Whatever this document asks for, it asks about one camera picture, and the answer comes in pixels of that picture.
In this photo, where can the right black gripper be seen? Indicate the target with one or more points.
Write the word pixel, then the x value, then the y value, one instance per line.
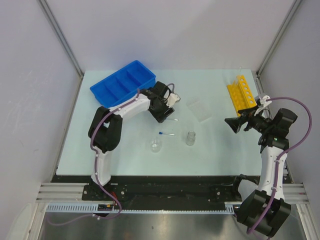
pixel 247 115

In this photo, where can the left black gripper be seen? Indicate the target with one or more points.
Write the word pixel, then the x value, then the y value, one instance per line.
pixel 160 117

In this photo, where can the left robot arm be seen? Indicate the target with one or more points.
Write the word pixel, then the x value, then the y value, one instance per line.
pixel 106 127

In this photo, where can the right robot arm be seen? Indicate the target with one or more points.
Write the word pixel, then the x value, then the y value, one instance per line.
pixel 263 207

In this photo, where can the yellow test tube rack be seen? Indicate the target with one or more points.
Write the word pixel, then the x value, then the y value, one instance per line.
pixel 240 94

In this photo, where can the clear glass flask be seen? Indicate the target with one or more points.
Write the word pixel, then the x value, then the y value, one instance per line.
pixel 156 142

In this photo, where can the clear plastic well plate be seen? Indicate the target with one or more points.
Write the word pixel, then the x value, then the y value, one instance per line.
pixel 199 110

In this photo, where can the clear glass bottle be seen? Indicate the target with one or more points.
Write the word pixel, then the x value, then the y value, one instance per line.
pixel 190 138

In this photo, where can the blue divided plastic bin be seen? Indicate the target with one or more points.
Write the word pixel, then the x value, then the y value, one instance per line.
pixel 123 84

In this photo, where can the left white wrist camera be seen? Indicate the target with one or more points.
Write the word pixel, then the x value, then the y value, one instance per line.
pixel 172 99

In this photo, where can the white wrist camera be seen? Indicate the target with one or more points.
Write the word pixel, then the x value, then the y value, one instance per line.
pixel 262 103
pixel 172 99

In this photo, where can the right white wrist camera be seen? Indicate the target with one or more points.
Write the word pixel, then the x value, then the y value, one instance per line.
pixel 262 103

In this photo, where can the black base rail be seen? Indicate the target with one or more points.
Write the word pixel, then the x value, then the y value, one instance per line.
pixel 168 193

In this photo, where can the aluminium frame rail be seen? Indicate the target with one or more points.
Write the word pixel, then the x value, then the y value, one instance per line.
pixel 60 192

